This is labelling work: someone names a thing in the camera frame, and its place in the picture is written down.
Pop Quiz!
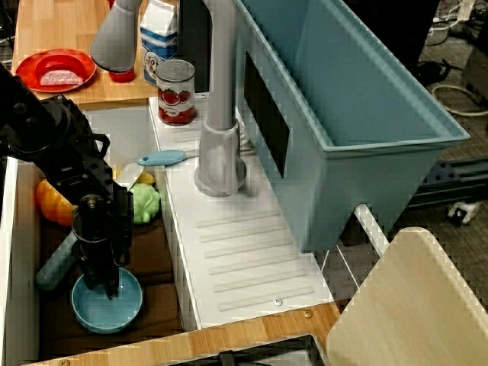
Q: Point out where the grey toy faucet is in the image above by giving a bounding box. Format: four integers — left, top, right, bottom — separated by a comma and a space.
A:
90, 0, 248, 198

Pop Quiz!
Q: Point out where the tomato can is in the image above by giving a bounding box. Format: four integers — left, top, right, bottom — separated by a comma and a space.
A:
156, 59, 197, 127

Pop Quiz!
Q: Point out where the teal plastic bin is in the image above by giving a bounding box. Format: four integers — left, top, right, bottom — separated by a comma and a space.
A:
231, 0, 470, 255

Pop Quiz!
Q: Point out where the light blue bowl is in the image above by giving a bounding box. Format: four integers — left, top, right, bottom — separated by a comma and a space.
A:
71, 266, 144, 335

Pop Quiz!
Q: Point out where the white blue milk carton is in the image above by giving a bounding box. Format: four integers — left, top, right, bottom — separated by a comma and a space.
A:
140, 0, 181, 84

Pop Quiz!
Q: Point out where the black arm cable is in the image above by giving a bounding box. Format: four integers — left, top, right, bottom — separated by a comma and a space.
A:
89, 132, 112, 157

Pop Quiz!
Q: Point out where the dark metal frame rail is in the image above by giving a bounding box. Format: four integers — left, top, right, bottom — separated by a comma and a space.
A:
409, 159, 488, 209

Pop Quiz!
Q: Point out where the green toy lettuce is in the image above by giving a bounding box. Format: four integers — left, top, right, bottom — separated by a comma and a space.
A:
127, 182, 162, 226

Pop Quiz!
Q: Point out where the white floor cable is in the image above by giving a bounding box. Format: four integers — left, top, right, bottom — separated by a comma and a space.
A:
432, 83, 488, 117

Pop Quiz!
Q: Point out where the light wooden board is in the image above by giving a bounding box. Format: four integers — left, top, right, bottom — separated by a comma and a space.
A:
326, 226, 488, 366

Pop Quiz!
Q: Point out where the white toy sink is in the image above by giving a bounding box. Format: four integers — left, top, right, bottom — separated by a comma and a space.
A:
0, 97, 333, 362

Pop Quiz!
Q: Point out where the yellow toy bell pepper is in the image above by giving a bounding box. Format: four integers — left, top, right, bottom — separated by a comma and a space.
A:
34, 178, 80, 227

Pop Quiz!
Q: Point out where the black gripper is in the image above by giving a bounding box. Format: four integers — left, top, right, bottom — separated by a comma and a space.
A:
73, 227, 133, 303

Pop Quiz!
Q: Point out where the black stove grate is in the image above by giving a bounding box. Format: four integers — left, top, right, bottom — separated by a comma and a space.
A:
216, 334, 326, 366

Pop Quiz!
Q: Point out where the blue handled metal utensil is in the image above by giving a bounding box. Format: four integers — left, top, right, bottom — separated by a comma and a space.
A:
136, 149, 200, 168

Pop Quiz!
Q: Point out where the red toy food pink face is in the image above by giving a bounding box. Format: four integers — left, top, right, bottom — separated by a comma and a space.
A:
35, 54, 86, 87

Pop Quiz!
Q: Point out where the red plate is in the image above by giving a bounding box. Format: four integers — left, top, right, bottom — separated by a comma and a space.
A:
14, 47, 97, 94

